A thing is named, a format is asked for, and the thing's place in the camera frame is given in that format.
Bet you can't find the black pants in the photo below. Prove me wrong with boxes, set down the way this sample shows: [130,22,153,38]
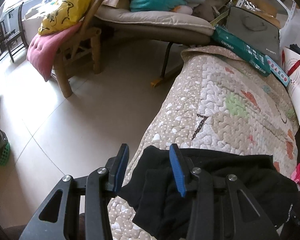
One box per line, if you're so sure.
[119,144,298,239]

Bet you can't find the green plastic basket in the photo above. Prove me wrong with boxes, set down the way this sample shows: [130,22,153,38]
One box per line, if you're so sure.
[0,142,11,166]

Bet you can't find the heart pattern quilt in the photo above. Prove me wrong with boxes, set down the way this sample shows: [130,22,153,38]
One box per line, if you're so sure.
[107,45,300,240]

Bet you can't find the light blue shapes box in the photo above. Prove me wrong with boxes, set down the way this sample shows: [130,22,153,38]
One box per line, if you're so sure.
[265,55,290,87]

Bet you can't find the green long box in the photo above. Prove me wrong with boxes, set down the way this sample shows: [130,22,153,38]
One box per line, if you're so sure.
[212,24,271,77]

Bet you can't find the white paper shopping bag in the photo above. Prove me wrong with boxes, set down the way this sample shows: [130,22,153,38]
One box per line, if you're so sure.
[282,47,300,125]

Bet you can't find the pink seat cushion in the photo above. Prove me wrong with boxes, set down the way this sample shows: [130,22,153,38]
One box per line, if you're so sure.
[26,22,82,82]

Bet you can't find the grey laptop bag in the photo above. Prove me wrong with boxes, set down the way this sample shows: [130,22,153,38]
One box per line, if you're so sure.
[226,7,280,61]

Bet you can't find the dark wooden chair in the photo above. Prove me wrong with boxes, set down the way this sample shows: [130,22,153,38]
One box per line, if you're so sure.
[0,2,29,63]

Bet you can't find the beige lounge chair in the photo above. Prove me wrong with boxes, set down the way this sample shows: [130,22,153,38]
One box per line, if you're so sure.
[95,5,215,87]

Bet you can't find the yellow bear plastic bag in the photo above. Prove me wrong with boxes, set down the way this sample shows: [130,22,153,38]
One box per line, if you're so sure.
[38,0,91,36]

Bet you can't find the teal pillow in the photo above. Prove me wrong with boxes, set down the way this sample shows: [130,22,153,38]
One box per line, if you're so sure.
[129,0,187,12]

